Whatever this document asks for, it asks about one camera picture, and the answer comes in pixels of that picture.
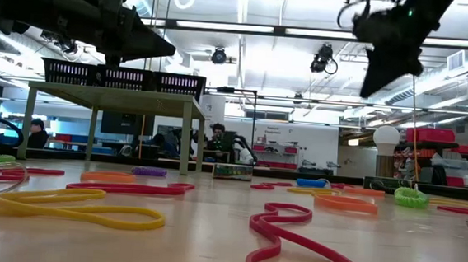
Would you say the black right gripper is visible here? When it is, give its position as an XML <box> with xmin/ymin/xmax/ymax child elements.
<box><xmin>346</xmin><ymin>2</ymin><xmax>450</xmax><ymax>105</ymax></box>

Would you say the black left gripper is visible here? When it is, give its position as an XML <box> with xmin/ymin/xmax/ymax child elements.
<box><xmin>56</xmin><ymin>0</ymin><xmax>180</xmax><ymax>71</ymax></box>

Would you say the black mesh plastic basket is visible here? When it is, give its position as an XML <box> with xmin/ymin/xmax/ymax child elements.
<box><xmin>95</xmin><ymin>63</ymin><xmax>157</xmax><ymax>92</ymax></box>
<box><xmin>152</xmin><ymin>71</ymin><xmax>208</xmax><ymax>104</ymax></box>
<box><xmin>40</xmin><ymin>58</ymin><xmax>100</xmax><ymax>87</ymax></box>

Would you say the black spiral coil keychain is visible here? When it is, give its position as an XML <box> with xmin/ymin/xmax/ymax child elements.
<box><xmin>364</xmin><ymin>179</ymin><xmax>396</xmax><ymax>194</ymax></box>

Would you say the orange rubber band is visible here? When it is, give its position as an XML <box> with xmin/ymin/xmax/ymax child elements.
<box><xmin>312</xmin><ymin>193</ymin><xmax>380</xmax><ymax>216</ymax></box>
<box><xmin>79</xmin><ymin>168</ymin><xmax>138</xmax><ymax>185</ymax></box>
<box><xmin>341</xmin><ymin>185</ymin><xmax>386</xmax><ymax>199</ymax></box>

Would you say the yellow rubber band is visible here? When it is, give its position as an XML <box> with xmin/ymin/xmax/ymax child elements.
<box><xmin>425</xmin><ymin>196</ymin><xmax>468</xmax><ymax>210</ymax></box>
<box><xmin>285</xmin><ymin>185</ymin><xmax>343</xmax><ymax>198</ymax></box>
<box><xmin>0</xmin><ymin>181</ymin><xmax>168</xmax><ymax>233</ymax></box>

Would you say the green perforated metal shelf riser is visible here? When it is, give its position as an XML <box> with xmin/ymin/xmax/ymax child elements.
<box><xmin>16</xmin><ymin>81</ymin><xmax>208</xmax><ymax>174</ymax></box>

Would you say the white ceiling air vent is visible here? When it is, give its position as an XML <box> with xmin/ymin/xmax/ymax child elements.
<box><xmin>447</xmin><ymin>49</ymin><xmax>467</xmax><ymax>73</ymax></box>

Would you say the white light bulb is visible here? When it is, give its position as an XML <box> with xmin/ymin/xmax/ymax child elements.
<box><xmin>371</xmin><ymin>124</ymin><xmax>402</xmax><ymax>158</ymax></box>

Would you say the red storage bin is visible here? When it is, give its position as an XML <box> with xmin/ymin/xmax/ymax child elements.
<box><xmin>405</xmin><ymin>126</ymin><xmax>457</xmax><ymax>147</ymax></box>

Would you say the black monitor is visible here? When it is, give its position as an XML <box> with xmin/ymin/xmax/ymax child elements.
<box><xmin>100</xmin><ymin>111</ymin><xmax>156</xmax><ymax>138</ymax></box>

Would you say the yellow thin rod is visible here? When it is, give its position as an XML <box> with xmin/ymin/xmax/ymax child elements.
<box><xmin>138</xmin><ymin>114</ymin><xmax>146</xmax><ymax>160</ymax></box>

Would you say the round metal lamp base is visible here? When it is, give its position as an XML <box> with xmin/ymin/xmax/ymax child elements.
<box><xmin>373</xmin><ymin>153</ymin><xmax>396</xmax><ymax>180</ymax></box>

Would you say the person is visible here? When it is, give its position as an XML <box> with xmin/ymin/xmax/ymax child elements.
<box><xmin>204</xmin><ymin>122</ymin><xmax>239</xmax><ymax>164</ymax></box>
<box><xmin>27</xmin><ymin>117</ymin><xmax>51</xmax><ymax>151</ymax></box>
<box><xmin>149</xmin><ymin>132</ymin><xmax>182</xmax><ymax>160</ymax></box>

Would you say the yellow hanging cord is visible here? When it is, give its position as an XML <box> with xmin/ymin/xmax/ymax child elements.
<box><xmin>403</xmin><ymin>75</ymin><xmax>427</xmax><ymax>182</ymax></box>

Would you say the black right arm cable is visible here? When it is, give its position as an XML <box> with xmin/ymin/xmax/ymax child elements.
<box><xmin>335</xmin><ymin>0</ymin><xmax>393</xmax><ymax>32</ymax></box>

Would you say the black metal gantry frame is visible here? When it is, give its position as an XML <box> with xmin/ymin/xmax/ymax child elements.
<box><xmin>200</xmin><ymin>85</ymin><xmax>260</xmax><ymax>166</ymax></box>

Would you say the blue spiral coil keychain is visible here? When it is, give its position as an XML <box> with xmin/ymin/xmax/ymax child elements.
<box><xmin>294</xmin><ymin>176</ymin><xmax>330</xmax><ymax>190</ymax></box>

